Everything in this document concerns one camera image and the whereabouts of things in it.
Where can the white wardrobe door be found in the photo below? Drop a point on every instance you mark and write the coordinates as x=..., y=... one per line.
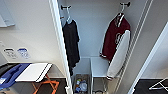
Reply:
x=59, y=43
x=150, y=60

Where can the black hanging bracket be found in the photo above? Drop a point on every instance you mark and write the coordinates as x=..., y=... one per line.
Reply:
x=126, y=4
x=65, y=6

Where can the white board with black edge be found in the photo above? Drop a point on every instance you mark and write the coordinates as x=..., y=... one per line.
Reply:
x=32, y=72

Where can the white drying rack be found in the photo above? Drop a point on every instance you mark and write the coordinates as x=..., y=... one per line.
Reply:
x=159, y=83

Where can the white wardrobe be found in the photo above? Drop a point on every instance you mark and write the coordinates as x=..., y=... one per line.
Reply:
x=91, y=30

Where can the black t-shirt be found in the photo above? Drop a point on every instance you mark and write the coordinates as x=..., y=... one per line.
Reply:
x=71, y=44

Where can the white wall sign dark print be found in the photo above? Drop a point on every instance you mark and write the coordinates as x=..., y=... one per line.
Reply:
x=10, y=54

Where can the white inner shelf unit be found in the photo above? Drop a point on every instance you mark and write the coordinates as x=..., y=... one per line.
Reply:
x=98, y=67

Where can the blue and white wall sign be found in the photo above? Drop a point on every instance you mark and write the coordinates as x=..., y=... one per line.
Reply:
x=24, y=53

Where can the white jug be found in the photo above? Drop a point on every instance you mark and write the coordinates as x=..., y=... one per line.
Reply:
x=83, y=87

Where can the orange folding stand frame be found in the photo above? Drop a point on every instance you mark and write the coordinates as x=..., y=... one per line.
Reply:
x=50, y=83

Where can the blue bottle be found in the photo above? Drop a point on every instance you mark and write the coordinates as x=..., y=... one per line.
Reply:
x=78, y=87

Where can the white clothes hanger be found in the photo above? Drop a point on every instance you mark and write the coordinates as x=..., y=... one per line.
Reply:
x=121, y=10
x=69, y=19

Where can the red jacket with white sleeves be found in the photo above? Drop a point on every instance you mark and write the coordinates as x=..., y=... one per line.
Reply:
x=113, y=40

